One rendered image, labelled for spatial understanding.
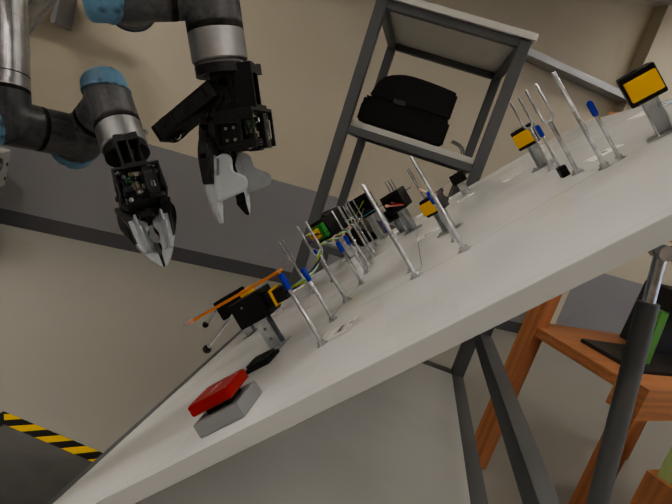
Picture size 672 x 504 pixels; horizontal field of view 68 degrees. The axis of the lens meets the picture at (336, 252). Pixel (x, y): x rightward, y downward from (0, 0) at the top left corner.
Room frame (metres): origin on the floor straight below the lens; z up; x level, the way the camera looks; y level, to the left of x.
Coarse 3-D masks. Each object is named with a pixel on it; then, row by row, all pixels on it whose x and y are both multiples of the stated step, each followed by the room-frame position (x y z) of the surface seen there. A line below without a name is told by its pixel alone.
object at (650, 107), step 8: (648, 64) 0.66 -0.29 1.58; (632, 72) 0.68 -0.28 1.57; (640, 72) 0.66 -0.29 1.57; (616, 80) 0.72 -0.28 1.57; (624, 80) 0.67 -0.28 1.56; (664, 88) 0.65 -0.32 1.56; (624, 96) 0.70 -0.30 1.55; (648, 96) 0.66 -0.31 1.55; (656, 96) 0.66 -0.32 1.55; (632, 104) 0.67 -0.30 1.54; (640, 104) 0.67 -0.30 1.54; (648, 104) 0.69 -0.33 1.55; (656, 104) 0.69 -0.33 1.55; (648, 112) 0.69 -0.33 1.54; (656, 112) 0.69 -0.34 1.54; (664, 112) 0.67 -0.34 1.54; (656, 120) 0.69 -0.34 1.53; (664, 120) 0.69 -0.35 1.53; (656, 128) 0.68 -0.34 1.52; (664, 128) 0.69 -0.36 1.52; (656, 136) 0.68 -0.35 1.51
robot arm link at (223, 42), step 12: (192, 36) 0.67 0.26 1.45; (204, 36) 0.66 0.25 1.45; (216, 36) 0.67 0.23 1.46; (228, 36) 0.67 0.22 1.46; (240, 36) 0.69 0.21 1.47; (192, 48) 0.68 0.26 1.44; (204, 48) 0.67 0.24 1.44; (216, 48) 0.67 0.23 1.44; (228, 48) 0.67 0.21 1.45; (240, 48) 0.69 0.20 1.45; (192, 60) 0.68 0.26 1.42; (204, 60) 0.67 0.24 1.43; (216, 60) 0.67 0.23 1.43; (240, 60) 0.69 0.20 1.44
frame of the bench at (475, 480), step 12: (456, 384) 1.42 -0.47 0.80; (456, 396) 1.33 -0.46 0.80; (468, 408) 1.28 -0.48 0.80; (468, 420) 1.21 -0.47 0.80; (468, 432) 1.15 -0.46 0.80; (468, 444) 1.09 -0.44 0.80; (468, 456) 1.03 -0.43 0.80; (468, 468) 0.99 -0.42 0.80; (480, 468) 1.00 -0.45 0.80; (468, 480) 0.94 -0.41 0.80; (480, 480) 0.96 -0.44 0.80; (480, 492) 0.91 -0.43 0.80
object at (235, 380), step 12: (240, 372) 0.48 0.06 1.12; (216, 384) 0.48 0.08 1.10; (228, 384) 0.45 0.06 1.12; (240, 384) 0.47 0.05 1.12; (204, 396) 0.45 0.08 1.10; (216, 396) 0.44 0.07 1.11; (228, 396) 0.44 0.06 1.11; (192, 408) 0.44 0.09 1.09; (204, 408) 0.44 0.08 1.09; (216, 408) 0.45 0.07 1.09
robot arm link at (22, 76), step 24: (0, 0) 0.80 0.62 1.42; (24, 0) 0.84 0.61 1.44; (0, 24) 0.79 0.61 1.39; (24, 24) 0.83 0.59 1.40; (0, 48) 0.78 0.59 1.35; (24, 48) 0.81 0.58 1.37; (0, 72) 0.77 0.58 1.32; (24, 72) 0.80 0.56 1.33; (0, 96) 0.76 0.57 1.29; (24, 96) 0.79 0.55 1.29; (0, 120) 0.75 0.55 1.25; (24, 120) 0.78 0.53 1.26; (48, 120) 0.81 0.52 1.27; (0, 144) 0.77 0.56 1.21; (24, 144) 0.79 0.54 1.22
